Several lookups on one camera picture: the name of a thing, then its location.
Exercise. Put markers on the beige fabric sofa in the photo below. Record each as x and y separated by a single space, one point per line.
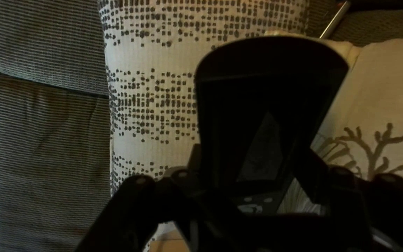
38 141

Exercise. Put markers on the white shell print pillow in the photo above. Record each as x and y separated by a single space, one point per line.
388 85

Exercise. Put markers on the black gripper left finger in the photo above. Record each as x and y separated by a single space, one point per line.
136 215

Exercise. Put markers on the long black remote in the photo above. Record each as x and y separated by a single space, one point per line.
266 89

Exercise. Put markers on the thin white stick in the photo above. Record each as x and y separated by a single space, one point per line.
335 20

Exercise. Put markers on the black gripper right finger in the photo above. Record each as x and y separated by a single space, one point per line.
378 215

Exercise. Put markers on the white black dotted pillow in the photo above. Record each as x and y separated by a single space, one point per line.
154 85

